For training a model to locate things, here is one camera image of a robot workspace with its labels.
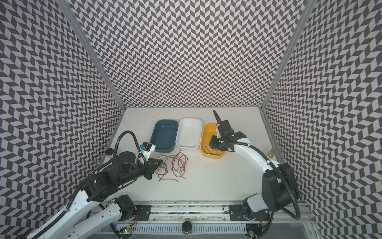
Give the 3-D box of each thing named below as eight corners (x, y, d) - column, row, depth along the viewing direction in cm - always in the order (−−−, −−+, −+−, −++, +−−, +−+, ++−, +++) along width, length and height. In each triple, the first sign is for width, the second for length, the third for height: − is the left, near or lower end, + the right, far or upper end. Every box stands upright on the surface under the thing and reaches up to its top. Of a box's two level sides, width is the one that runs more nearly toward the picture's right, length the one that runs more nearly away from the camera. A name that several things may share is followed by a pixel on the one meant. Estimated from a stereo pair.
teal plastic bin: (149, 154, 95) (147, 149, 90) (156, 124, 110) (154, 118, 105) (175, 154, 94) (174, 149, 90) (179, 124, 110) (178, 118, 105)
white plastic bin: (175, 152, 95) (174, 147, 91) (179, 122, 111) (178, 117, 106) (202, 151, 95) (202, 147, 91) (201, 122, 111) (202, 117, 106)
